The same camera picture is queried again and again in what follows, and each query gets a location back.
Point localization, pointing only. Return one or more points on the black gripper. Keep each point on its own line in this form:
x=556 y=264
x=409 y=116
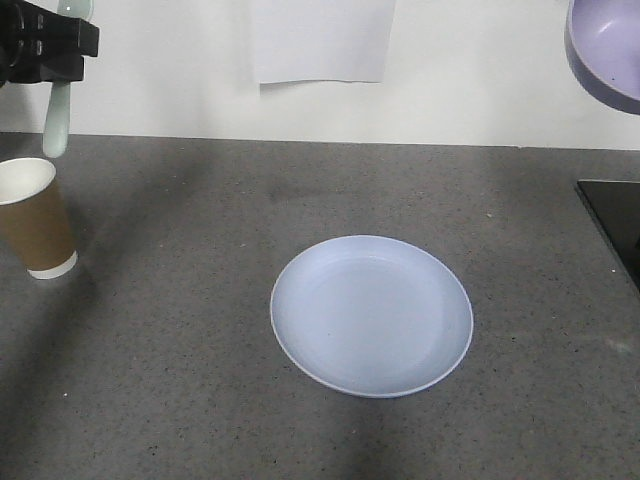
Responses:
x=43 y=34

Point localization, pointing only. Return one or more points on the mint green plastic spoon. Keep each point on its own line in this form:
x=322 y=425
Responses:
x=57 y=122

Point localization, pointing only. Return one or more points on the purple plastic bowl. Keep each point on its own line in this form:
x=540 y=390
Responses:
x=602 y=48

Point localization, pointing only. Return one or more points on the brown paper cup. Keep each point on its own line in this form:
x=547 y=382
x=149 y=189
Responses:
x=34 y=222

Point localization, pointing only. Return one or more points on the light blue plate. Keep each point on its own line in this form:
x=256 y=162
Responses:
x=371 y=316

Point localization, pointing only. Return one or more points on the white paper sheet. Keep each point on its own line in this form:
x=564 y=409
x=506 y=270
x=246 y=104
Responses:
x=300 y=41

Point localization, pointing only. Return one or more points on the black induction cooktop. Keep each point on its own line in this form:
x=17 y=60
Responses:
x=614 y=204

